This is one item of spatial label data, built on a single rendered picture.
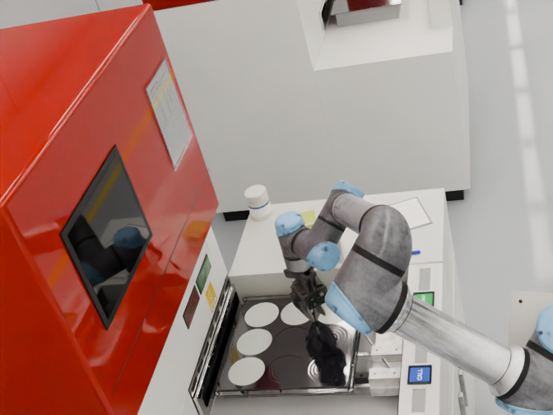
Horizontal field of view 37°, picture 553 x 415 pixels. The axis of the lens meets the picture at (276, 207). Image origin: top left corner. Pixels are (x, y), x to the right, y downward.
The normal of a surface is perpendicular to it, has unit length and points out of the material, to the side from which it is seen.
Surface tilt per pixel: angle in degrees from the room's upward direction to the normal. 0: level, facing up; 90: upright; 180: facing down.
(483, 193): 0
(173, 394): 90
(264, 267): 0
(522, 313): 43
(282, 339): 0
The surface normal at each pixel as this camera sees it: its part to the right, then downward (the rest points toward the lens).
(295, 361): -0.24, -0.80
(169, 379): 0.96, -0.09
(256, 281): -0.18, 0.59
